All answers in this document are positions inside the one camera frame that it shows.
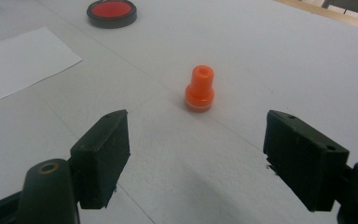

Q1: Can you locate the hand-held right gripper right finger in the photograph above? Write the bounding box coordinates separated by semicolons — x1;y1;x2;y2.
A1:
262;109;351;213

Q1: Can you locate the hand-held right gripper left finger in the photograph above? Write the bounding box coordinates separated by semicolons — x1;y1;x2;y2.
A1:
69;109;131;210

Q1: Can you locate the orange stamp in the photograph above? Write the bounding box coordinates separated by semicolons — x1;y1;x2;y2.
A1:
185;64;215;113

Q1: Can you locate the small white paper sheet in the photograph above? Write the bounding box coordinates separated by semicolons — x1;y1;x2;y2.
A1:
0;26;83;107

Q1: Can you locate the round black red ink pad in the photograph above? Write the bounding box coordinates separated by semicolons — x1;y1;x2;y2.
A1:
86;0;138;30

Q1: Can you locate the large white table cover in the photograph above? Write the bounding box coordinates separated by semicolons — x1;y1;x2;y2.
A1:
0;0;358;224

